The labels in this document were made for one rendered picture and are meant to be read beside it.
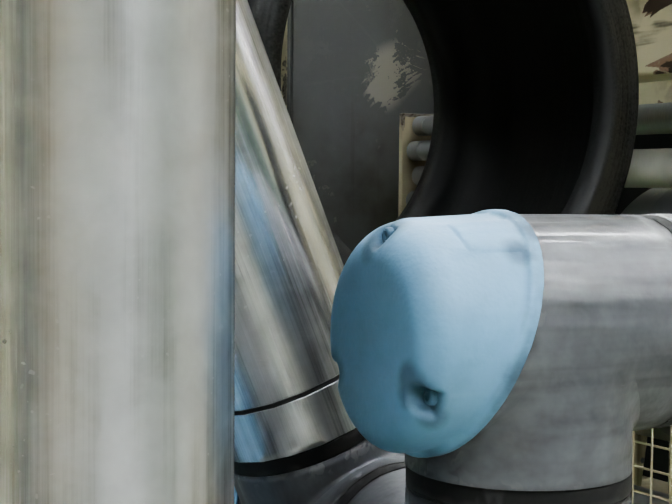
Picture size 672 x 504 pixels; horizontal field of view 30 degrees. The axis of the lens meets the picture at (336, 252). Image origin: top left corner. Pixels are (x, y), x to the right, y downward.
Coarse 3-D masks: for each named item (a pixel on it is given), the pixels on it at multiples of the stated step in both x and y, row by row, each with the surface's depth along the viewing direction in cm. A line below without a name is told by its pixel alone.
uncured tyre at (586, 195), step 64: (256, 0) 113; (448, 0) 159; (512, 0) 156; (576, 0) 147; (448, 64) 160; (512, 64) 160; (576, 64) 150; (448, 128) 161; (512, 128) 161; (576, 128) 151; (448, 192) 161; (512, 192) 158; (576, 192) 137
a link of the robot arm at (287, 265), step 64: (256, 64) 47; (256, 128) 47; (256, 192) 47; (256, 256) 47; (320, 256) 49; (256, 320) 48; (320, 320) 48; (256, 384) 48; (320, 384) 49; (256, 448) 49; (320, 448) 49
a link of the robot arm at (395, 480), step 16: (384, 480) 48; (400, 480) 47; (416, 480) 41; (432, 480) 40; (624, 480) 40; (368, 496) 47; (384, 496) 46; (400, 496) 46; (416, 496) 41; (432, 496) 40; (448, 496) 39; (464, 496) 39; (480, 496) 39; (496, 496) 38; (512, 496) 38; (528, 496) 38; (544, 496) 38; (560, 496) 38; (576, 496) 39; (592, 496) 39; (608, 496) 39; (624, 496) 40
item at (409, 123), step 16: (400, 128) 186; (416, 128) 186; (432, 128) 182; (400, 144) 187; (416, 144) 184; (400, 160) 187; (416, 160) 186; (400, 176) 187; (416, 176) 186; (400, 192) 187; (400, 208) 187
